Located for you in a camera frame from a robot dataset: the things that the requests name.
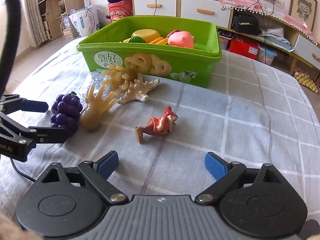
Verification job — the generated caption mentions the purple toy grapes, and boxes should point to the purple toy grapes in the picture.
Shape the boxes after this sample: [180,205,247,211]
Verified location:
[50,92,83,137]

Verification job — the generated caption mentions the beige rubber hand toy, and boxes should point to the beige rubber hand toy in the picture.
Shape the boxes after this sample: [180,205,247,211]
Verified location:
[101,65,138,95]
[80,83,116,131]

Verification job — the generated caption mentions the red dwarf figurine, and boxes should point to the red dwarf figurine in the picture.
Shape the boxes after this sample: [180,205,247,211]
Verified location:
[135,106,178,144]

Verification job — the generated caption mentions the grey checked tablecloth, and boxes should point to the grey checked tablecloth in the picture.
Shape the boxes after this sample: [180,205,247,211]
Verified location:
[1,52,319,220]

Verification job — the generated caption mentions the white starfish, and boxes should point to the white starfish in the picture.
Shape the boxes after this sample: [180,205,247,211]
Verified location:
[116,73,160,105]

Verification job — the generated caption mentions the white paper shopping bag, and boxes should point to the white paper shopping bag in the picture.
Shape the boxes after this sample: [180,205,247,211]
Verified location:
[68,5,100,37]

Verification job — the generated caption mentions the wooden bookshelf by window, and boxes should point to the wooden bookshelf by window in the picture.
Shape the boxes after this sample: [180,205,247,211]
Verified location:
[39,0,85,40]

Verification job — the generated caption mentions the egg carton stack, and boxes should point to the egg carton stack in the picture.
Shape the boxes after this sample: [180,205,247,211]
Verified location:
[293,68,319,94]

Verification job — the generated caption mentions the yellow toy corn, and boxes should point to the yellow toy corn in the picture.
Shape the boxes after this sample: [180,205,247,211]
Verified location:
[123,36,145,43]

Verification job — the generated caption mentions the red cardboard box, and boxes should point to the red cardboard box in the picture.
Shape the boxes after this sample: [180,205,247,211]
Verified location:
[229,34,259,60]

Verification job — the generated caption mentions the red cartoon bucket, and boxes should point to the red cartoon bucket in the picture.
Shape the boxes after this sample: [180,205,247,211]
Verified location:
[106,0,133,23]

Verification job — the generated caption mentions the green plastic storage box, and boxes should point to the green plastic storage box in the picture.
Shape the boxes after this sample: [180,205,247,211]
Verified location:
[77,16,222,87]

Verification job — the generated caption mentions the yellow toy pot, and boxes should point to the yellow toy pot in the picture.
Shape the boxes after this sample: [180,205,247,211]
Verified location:
[131,29,161,43]

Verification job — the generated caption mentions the wooden white sideboard cabinet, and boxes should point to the wooden white sideboard cabinet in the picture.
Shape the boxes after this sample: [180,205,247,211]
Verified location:
[132,0,319,70]

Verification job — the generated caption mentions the pink pig toy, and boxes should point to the pink pig toy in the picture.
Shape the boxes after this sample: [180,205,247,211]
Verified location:
[167,30,195,49]

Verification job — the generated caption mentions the orange toy pumpkin half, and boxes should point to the orange toy pumpkin half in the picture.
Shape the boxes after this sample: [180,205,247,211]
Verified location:
[150,37,169,45]

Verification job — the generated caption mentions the black bag on shelf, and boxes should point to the black bag on shelf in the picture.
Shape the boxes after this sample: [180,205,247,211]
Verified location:
[232,14,260,36]

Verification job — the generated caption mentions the pink checked cloth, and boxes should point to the pink checked cloth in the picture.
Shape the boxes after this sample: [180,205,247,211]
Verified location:
[219,0,313,37]

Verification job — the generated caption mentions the framed cartoon girl picture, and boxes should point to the framed cartoon girl picture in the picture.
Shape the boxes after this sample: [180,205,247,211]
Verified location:
[289,0,317,31]

